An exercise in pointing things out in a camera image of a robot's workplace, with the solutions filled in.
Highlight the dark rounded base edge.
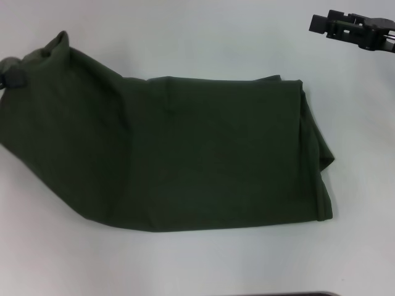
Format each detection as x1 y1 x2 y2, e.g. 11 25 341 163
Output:
276 290 337 296

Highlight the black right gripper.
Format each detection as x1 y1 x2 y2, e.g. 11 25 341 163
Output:
308 9 395 55

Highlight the dark green FREE t-shirt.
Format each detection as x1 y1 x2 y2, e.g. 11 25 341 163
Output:
0 30 336 234

